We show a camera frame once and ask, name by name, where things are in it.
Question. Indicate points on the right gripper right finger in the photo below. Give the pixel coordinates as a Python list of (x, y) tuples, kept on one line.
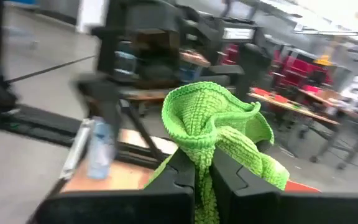
[(291, 208)]

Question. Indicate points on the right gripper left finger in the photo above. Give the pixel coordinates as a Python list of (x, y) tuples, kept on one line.
[(135, 208)]

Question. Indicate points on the green microfiber towel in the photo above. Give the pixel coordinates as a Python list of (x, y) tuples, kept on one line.
[(204, 118)]

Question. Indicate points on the blue capped water bottle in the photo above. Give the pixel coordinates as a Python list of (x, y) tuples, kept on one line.
[(99, 149)]

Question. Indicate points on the wooden work table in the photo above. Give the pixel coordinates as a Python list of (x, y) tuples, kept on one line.
[(291, 107)]

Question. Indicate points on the black floor mat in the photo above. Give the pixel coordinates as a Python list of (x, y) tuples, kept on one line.
[(42, 124)]

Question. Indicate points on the red storage bin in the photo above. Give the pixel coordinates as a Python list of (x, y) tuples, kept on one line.
[(300, 70)]

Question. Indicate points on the black equipment rack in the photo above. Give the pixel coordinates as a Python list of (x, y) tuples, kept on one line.
[(154, 18)]

